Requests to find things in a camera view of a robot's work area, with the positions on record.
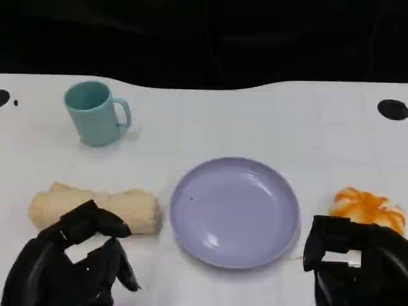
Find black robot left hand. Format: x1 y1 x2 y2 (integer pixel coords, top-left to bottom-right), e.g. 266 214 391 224
0 200 142 306

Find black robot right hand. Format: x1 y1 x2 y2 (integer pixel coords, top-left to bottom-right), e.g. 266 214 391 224
302 215 408 306

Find beige towel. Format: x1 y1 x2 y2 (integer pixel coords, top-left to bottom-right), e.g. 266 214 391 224
28 182 163 236

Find orange and white bread roll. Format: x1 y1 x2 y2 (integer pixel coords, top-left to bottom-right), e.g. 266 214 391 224
328 187 407 236

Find pale green mug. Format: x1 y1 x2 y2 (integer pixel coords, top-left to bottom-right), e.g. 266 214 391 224
63 80 133 147

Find lilac plate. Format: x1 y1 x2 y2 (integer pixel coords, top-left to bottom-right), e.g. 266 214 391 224
169 156 301 269

